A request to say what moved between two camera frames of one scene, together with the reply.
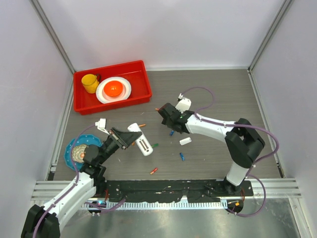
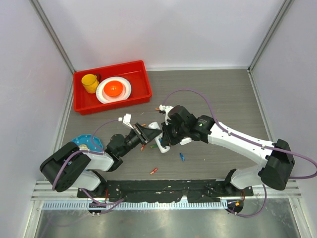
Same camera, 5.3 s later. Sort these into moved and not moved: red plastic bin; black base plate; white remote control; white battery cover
Moved: white remote control
Not moved: white battery cover; red plastic bin; black base plate
